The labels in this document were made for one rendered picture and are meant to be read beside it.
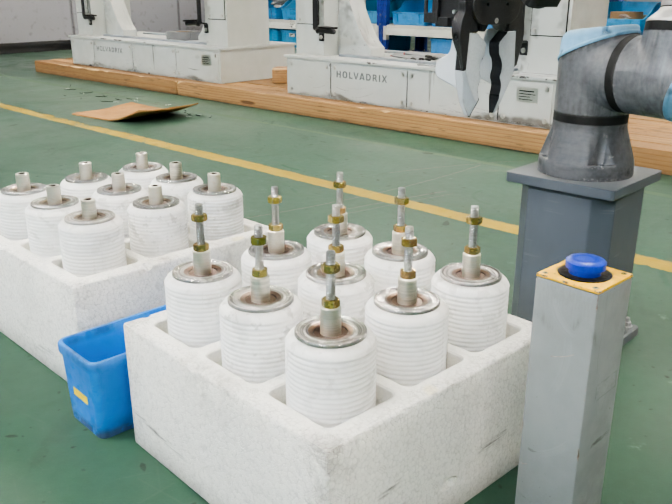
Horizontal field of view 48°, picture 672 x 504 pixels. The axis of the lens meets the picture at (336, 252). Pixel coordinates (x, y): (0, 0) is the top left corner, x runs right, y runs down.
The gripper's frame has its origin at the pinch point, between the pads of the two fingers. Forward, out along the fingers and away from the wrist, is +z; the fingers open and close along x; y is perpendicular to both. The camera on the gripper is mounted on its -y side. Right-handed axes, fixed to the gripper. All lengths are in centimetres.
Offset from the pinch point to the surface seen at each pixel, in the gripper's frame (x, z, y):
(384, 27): -356, 23, 470
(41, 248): 37, 28, 60
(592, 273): 2.8, 14.2, -18.7
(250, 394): 30.6, 28.4, 1.7
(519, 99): -158, 29, 136
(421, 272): 1.9, 22.6, 7.5
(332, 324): 23.8, 19.8, -3.9
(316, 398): 27.0, 26.4, -5.8
